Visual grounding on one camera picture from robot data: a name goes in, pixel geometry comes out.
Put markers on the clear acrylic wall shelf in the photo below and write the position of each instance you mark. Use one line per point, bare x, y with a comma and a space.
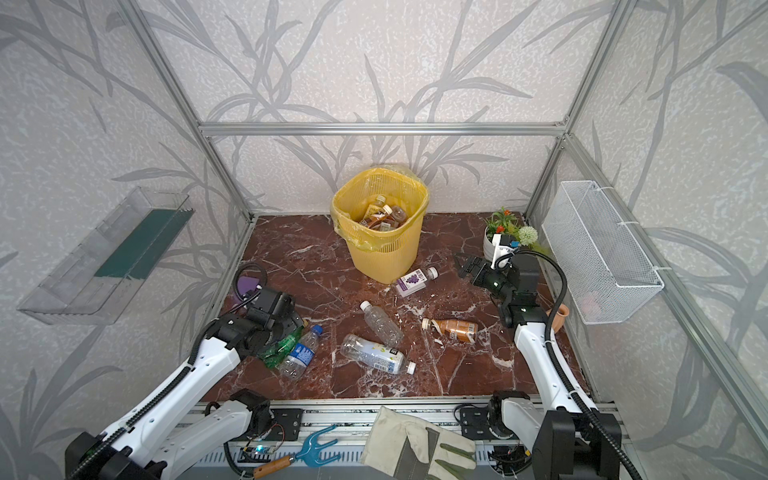
94, 284

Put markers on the green plastic bottle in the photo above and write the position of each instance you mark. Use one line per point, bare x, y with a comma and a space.
276, 353

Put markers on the white potted artificial plant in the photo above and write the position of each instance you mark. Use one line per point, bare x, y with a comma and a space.
506, 222

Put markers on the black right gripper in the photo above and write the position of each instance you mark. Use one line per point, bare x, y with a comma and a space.
486, 274

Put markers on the yellow plastic waste bin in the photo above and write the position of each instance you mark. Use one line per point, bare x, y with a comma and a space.
387, 267

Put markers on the teal garden hand fork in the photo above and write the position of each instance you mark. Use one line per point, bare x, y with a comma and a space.
310, 454

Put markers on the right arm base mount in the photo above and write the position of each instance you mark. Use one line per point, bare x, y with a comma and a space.
473, 421

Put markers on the purple silicone spatula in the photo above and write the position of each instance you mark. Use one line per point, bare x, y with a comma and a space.
245, 287

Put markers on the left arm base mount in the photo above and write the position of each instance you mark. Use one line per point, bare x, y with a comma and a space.
286, 426

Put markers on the yellow label tea bottle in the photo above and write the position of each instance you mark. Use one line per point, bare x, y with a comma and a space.
374, 210

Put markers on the red juice bottle yellow cap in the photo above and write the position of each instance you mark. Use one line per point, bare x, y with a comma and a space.
396, 217

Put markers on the white wire mesh basket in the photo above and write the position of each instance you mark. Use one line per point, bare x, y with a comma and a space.
610, 277

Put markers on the blue label water bottle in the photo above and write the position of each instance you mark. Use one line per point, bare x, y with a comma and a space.
298, 360

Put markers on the small terracotta vase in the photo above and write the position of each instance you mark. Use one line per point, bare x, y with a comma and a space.
560, 318

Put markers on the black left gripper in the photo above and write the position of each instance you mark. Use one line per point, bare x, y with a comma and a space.
287, 327

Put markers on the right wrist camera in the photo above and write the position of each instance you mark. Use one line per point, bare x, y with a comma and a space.
505, 246

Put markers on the beige work glove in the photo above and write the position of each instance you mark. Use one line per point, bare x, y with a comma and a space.
407, 447

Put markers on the brown milk tea bottle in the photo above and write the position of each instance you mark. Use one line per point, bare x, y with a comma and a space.
459, 330

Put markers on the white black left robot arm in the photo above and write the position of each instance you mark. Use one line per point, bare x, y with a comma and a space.
142, 444

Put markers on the clear ribbed plastic bottle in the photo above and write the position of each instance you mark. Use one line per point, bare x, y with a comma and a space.
388, 332

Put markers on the green circuit board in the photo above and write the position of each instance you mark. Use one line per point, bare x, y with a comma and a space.
258, 453

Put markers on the purple grape label bottle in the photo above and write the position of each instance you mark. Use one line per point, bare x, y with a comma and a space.
415, 281

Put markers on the large clear water bottle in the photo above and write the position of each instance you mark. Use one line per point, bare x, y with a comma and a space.
376, 355

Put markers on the yellow bin liner bag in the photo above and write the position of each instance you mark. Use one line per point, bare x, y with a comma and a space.
399, 185

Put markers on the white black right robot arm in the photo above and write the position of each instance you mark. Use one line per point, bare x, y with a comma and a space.
567, 436

